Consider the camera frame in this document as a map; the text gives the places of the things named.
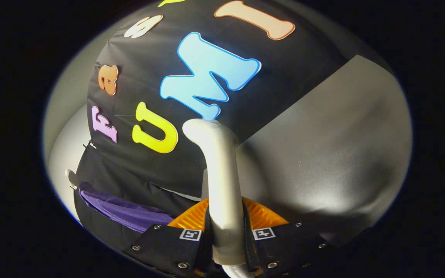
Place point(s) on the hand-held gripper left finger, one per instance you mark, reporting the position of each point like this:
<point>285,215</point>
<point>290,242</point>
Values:
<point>164,247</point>

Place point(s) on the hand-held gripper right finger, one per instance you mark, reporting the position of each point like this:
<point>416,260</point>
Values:
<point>288,245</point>

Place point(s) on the purple jacket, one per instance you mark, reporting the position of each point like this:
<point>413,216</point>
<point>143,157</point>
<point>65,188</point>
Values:
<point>129,212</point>

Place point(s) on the white garment steamer head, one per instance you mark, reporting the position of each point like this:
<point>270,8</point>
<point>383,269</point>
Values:
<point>222,173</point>

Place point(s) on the black side curtain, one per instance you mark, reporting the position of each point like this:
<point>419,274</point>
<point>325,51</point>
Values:
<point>102,173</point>

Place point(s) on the grey drawer cabinet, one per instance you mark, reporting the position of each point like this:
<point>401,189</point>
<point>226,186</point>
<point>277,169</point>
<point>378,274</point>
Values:
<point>323,154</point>

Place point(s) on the black backdrop cloth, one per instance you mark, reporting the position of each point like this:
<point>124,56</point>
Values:
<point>141,61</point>

